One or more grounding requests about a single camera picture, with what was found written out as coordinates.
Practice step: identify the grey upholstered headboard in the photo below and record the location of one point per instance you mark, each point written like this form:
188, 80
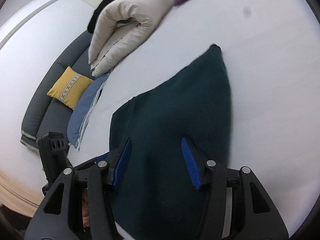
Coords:
45, 114

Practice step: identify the person's hand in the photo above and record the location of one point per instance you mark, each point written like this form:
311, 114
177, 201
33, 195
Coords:
85, 211

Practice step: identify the rolled beige duvet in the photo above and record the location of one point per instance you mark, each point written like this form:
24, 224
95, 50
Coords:
122, 29

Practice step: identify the white bed sheet mattress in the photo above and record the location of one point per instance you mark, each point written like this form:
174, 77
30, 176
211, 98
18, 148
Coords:
271, 52

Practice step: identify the yellow embroidered cushion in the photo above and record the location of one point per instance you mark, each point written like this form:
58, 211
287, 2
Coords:
69, 88

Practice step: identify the dark green sweater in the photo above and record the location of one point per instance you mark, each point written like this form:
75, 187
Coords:
156, 199

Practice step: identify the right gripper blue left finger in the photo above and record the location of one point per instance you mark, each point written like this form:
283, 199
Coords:
59, 216

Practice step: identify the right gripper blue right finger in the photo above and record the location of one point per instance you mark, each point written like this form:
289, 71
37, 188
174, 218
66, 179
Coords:
253, 213

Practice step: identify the blue pillow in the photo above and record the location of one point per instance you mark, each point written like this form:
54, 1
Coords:
80, 117

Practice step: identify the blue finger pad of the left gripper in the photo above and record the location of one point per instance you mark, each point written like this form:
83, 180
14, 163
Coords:
102, 157

